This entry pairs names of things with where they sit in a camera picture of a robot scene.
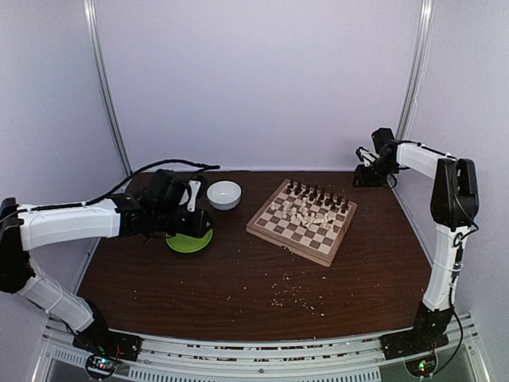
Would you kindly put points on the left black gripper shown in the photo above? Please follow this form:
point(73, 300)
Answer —
point(197, 228)

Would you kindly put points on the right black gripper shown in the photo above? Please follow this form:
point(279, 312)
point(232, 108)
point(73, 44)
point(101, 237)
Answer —
point(364, 179)

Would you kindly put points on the wooden chess board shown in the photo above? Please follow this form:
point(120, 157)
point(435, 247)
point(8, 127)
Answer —
point(306, 220)

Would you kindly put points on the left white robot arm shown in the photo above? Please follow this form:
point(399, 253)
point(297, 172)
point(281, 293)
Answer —
point(26, 227)

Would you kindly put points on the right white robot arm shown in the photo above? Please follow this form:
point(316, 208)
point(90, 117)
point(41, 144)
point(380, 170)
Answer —
point(453, 206)

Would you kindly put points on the white ceramic bowl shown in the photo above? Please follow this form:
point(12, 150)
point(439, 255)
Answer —
point(224, 195)

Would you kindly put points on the green plastic plate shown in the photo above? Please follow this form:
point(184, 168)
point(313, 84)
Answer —
point(187, 244)

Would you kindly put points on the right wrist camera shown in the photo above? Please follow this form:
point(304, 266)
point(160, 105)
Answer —
point(381, 137)

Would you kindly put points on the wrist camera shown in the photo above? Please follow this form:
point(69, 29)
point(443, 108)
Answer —
point(381, 137)
point(167, 187)

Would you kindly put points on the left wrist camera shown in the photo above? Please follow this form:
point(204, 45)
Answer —
point(167, 187)

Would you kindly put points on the right aluminium frame post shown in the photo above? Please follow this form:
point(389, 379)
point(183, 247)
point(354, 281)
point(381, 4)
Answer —
point(417, 69)

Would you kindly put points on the aluminium frame post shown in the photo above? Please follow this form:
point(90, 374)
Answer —
point(91, 20)
point(417, 69)

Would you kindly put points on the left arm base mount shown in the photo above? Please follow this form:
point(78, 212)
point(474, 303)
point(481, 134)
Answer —
point(118, 346)

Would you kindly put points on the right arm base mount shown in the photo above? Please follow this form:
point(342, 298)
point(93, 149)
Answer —
point(404, 344)

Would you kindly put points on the left aluminium frame post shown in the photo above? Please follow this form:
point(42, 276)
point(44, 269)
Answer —
point(91, 20)

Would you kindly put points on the aluminium front rail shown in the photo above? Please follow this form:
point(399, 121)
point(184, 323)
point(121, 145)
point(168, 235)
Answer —
point(351, 358)

